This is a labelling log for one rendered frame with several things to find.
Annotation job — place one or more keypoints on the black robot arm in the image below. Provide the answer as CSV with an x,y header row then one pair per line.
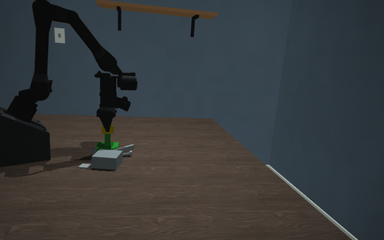
x,y
23,106

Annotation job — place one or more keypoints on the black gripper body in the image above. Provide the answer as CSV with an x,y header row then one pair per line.
x,y
106,103

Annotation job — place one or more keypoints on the grey curved bar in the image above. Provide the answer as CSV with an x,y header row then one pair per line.
x,y
126,148

